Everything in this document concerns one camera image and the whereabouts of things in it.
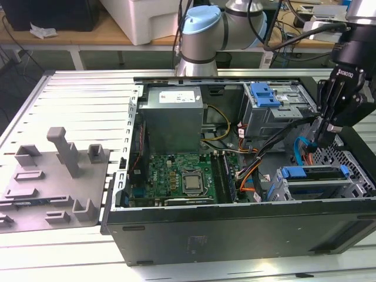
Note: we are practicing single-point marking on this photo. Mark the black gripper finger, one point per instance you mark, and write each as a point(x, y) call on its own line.
point(352, 111)
point(323, 97)

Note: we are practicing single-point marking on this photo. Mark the hard disk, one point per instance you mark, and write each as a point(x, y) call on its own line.
point(317, 174)

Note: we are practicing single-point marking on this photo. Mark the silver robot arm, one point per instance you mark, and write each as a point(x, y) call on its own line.
point(199, 44)

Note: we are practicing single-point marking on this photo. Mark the metal disk bay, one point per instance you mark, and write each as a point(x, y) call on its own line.
point(323, 182)

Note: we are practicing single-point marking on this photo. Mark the grey flat box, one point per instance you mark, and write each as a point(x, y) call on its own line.
point(326, 11)

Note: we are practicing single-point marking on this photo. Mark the blue plastic latch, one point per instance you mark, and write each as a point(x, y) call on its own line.
point(264, 94)

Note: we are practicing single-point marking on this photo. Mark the grey metal drive cage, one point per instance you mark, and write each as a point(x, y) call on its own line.
point(264, 123)

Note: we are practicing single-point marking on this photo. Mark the small black box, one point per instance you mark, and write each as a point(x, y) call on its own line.
point(298, 17)

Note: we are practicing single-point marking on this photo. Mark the RAM stick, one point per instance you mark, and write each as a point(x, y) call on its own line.
point(229, 179)
point(29, 203)

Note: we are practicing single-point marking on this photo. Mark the black RAM slot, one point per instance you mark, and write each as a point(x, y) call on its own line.
point(216, 176)

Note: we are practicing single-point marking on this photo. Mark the grey power supply unit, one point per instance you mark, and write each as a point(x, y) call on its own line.
point(170, 126)

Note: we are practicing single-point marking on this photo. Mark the silver CPU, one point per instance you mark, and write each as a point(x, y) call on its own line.
point(192, 182)

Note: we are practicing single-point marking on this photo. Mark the CPU socket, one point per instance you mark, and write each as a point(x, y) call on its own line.
point(192, 191)

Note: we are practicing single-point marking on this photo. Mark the black PC case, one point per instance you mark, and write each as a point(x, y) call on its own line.
point(235, 235)

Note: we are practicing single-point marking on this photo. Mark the green motherboard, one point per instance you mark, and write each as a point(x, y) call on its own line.
point(164, 176)

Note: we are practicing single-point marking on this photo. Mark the black case fan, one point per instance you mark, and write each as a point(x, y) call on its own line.
point(138, 152)

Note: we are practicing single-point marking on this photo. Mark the white printer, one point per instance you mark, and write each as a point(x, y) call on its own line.
point(132, 17)

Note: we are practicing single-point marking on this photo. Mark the wooden desk white legs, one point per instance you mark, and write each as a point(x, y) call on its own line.
point(88, 36)

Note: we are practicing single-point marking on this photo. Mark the large black box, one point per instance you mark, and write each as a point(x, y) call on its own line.
point(73, 17)

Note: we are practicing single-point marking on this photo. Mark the grey plastic parts rack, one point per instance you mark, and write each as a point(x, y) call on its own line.
point(58, 182)

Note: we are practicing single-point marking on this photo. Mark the crumpled white paper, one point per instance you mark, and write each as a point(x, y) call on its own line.
point(42, 31)

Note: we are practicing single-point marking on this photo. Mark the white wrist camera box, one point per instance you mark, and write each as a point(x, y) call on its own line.
point(314, 29)
point(367, 94)

